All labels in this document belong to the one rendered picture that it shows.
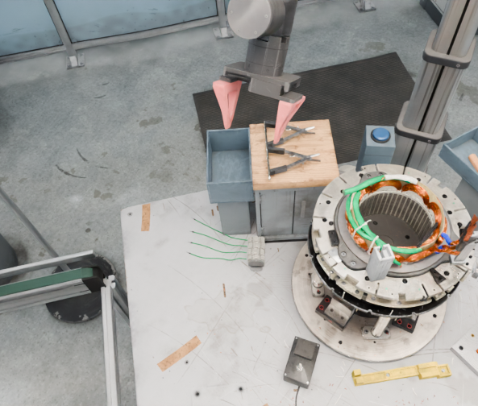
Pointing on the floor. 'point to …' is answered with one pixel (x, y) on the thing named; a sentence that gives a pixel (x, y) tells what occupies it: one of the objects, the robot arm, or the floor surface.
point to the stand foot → (68, 312)
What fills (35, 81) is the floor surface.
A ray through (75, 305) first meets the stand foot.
